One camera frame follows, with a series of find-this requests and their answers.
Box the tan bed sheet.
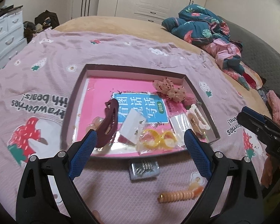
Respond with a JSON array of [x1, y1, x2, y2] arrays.
[[55, 16, 271, 118]]

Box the grey padded headboard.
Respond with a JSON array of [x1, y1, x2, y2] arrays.
[[220, 17, 280, 99]]

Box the white earring card packet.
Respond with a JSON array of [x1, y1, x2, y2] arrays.
[[119, 109, 147, 145]]

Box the clear plastic jewelry packet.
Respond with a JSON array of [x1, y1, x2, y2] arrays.
[[169, 113, 192, 138]]

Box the pink book in box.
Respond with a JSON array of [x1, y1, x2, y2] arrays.
[[76, 78, 197, 154]]

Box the white drawer cabinet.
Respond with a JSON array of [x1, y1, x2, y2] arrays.
[[0, 6, 27, 69]]

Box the pink fluffy pompom clip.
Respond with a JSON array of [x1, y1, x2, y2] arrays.
[[182, 94, 202, 110]]

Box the clear box of hairpins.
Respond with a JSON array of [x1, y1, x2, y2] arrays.
[[129, 159, 160, 181]]

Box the sheer floral bow hair tie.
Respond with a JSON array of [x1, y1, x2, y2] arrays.
[[152, 77, 186, 103]]

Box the yellow bangles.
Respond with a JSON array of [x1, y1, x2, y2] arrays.
[[136, 128, 180, 155]]

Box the cream hair claw clip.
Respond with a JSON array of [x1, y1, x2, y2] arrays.
[[186, 104, 211, 135]]

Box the pearl bow hair clip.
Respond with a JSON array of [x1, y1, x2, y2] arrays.
[[85, 116, 104, 132]]

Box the teal floral quilt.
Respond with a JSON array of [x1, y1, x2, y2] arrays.
[[161, 4, 230, 46]]

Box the dark shallow cardboard box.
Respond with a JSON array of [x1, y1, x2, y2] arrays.
[[61, 64, 220, 159]]

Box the pink floral clothing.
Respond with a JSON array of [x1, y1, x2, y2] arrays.
[[201, 39, 266, 91]]

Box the maroon oval hair clip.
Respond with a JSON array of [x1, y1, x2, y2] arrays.
[[95, 99, 119, 148]]

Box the black bag on floor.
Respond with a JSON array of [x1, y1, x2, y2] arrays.
[[23, 10, 60, 43]]

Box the orange spiral hair tie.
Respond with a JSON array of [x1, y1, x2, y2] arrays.
[[157, 183, 205, 204]]

